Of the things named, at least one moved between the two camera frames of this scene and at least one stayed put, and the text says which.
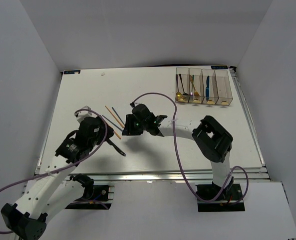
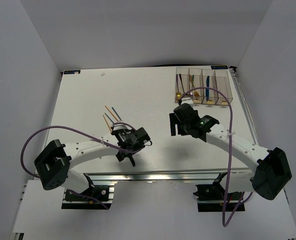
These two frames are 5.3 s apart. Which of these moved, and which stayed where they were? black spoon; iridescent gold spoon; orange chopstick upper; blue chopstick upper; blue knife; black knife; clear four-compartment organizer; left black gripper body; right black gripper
Moved: black knife; left black gripper body; right black gripper
Stayed: orange chopstick upper; iridescent gold spoon; blue chopstick upper; clear four-compartment organizer; black spoon; blue knife
